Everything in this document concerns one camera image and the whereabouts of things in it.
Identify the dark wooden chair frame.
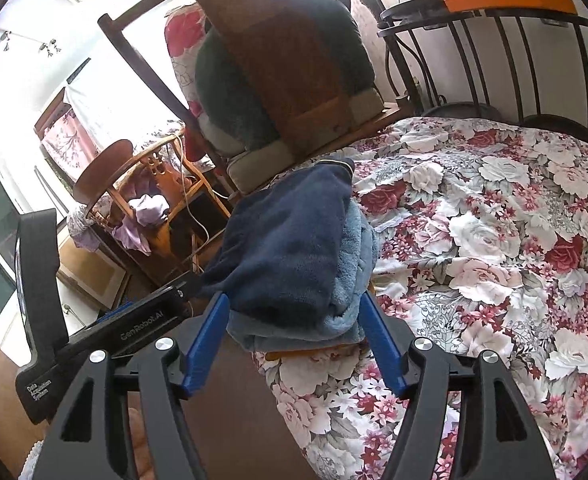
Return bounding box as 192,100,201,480
98,0,235,201

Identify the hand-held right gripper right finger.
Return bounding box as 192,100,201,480
360,290,557,480

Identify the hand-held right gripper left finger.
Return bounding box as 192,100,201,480
32,292,231,480

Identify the dark green cushion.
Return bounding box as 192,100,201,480
194,0,377,156

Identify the black round side table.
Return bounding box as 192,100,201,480
376,0,588,148

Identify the light wooden rattan chair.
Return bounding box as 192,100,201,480
71,132,235,286

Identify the floral bedspread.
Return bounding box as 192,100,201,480
251,116,588,480

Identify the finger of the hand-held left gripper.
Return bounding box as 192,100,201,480
166,270,207,312
94,300,144,326

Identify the light blue folded towel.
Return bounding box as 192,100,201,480
226,205,379,353

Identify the navy cardigan with yellow trim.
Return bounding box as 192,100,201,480
199,157,362,331

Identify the brown wooden board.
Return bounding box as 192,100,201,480
191,0,355,146

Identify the floral pillow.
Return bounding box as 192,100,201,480
164,4,215,121

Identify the grey seat cushion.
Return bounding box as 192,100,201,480
224,87,387,196

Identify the purple cloth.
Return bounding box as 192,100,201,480
111,192,169,253

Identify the pink floral curtain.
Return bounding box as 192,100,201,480
34,87,104,171

